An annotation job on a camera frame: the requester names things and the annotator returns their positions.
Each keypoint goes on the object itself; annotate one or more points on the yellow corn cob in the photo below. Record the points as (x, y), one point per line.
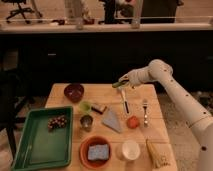
(155, 156)

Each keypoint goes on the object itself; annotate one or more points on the orange bowl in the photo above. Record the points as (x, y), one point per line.
(83, 152)

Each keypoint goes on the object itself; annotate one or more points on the grey blue cloth wedge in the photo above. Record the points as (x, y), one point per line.
(111, 120)

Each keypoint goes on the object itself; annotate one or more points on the purple bowl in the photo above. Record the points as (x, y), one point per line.
(74, 92)

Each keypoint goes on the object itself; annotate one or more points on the green plastic tray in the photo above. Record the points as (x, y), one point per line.
(39, 148)

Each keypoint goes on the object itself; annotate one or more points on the small metal cup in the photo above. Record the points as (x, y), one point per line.
(86, 122)

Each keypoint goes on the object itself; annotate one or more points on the blue sponge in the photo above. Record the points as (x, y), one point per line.
(98, 152)

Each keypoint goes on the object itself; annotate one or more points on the small dark brown block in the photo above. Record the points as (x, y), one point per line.
(100, 109)

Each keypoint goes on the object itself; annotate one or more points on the silver fork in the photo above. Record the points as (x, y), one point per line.
(145, 105)

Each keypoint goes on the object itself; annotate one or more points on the dark chair at left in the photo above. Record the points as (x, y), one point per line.
(14, 94)

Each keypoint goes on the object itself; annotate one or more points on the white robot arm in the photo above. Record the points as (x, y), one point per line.
(198, 118)

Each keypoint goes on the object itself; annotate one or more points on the red tomato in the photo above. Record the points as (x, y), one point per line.
(133, 122)

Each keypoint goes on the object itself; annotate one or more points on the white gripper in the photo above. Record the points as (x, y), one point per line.
(131, 78)

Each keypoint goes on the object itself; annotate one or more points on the bunch of dark grapes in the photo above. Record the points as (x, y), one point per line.
(57, 122)

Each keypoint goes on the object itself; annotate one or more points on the black office chair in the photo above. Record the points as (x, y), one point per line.
(22, 11)

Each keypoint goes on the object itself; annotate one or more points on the white round container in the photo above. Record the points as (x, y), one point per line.
(130, 150)

